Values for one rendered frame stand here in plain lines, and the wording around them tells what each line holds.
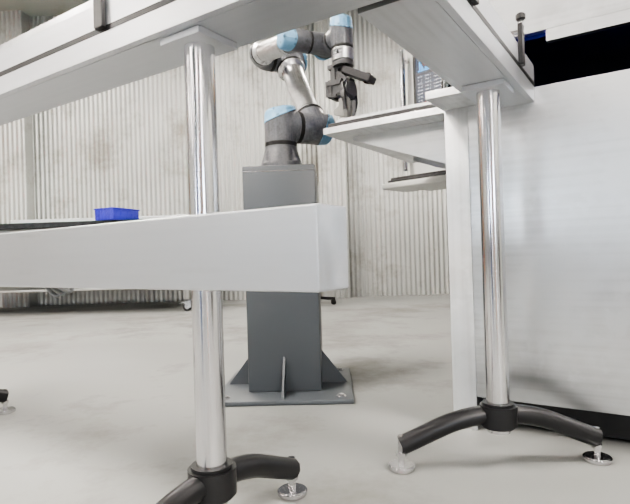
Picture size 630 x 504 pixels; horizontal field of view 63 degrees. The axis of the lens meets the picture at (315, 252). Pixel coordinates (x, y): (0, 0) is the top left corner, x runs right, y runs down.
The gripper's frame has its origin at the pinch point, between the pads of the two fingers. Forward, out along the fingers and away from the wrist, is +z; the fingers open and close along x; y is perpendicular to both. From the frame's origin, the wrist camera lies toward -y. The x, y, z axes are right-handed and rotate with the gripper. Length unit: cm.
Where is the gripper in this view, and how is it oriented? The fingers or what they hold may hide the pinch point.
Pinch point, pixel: (350, 121)
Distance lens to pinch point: 177.1
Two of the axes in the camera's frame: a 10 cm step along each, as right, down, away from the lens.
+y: -8.3, 0.4, 5.5
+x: -5.5, 0.1, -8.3
